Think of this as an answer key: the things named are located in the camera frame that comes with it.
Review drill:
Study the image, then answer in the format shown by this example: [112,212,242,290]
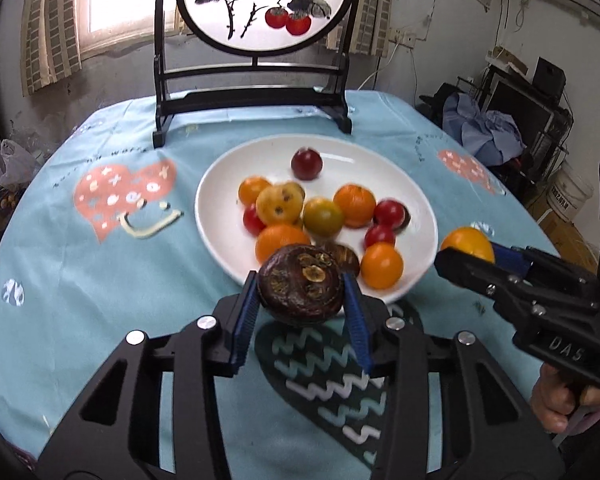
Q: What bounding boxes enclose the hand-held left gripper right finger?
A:
[342,274,566,480]

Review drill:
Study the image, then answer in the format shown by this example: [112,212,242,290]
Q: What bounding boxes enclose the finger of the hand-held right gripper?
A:
[492,244,600,306]
[434,249,600,333]

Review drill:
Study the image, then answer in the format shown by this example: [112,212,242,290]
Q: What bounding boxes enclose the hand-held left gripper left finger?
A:
[35,270,261,480]

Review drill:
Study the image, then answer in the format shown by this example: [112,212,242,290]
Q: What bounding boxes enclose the large yellow-orange tomato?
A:
[440,226,496,264]

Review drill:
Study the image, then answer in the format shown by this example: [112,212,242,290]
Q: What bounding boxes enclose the large dark water chestnut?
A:
[257,243,345,328]

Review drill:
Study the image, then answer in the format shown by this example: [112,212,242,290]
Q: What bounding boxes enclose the large smooth orange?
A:
[360,242,404,291]

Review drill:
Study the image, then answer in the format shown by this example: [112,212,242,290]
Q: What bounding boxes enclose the large red tomato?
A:
[373,199,407,231]

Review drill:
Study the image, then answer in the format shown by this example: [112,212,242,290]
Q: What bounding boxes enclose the yellow spotted loquat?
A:
[256,182,305,227]

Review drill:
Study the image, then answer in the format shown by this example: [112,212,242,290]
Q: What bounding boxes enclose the orange mandarin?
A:
[333,184,377,228]
[255,224,312,265]

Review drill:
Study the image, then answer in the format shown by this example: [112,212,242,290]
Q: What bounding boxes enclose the white oval plate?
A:
[195,133,439,306]

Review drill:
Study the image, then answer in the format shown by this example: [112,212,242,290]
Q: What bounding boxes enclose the person's right hand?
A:
[529,362,600,435]

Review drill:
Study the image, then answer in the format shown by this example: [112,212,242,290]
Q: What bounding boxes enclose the white plastic bucket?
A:
[545,162,595,221]

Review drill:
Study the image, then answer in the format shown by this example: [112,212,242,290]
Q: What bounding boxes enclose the person's dark clothing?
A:
[555,430,600,480]

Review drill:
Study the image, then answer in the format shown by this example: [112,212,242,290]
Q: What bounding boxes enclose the green-yellow tomato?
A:
[302,197,345,237]

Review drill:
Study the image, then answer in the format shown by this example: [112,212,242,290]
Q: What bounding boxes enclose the blue crumpled clothes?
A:
[442,92,527,166]

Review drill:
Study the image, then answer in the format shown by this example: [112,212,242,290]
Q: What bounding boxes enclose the small orange tomato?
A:
[238,175,273,207]

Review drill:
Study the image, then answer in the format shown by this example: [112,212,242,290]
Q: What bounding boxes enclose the black monitor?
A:
[482,67,556,146]

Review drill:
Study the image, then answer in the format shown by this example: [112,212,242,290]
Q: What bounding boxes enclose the light blue printed tablecloth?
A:
[0,89,588,471]

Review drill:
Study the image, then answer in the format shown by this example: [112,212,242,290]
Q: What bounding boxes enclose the black bag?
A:
[419,82,461,126]

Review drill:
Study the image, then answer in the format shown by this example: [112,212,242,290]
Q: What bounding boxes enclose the black speaker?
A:
[534,57,567,98]

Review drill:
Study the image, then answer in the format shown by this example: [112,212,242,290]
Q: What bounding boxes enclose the small cardboard box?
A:
[486,46,528,76]

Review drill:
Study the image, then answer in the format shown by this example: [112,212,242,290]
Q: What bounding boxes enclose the black-framed painted table screen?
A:
[151,0,368,149]

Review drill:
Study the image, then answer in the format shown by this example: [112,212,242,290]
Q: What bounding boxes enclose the brick-pattern curtain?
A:
[350,0,396,56]
[20,0,83,96]

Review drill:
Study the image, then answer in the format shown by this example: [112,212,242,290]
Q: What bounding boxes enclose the white plastic bag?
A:
[0,135,43,191]

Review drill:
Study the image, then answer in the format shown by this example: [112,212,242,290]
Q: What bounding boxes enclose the bright window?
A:
[75,0,181,61]

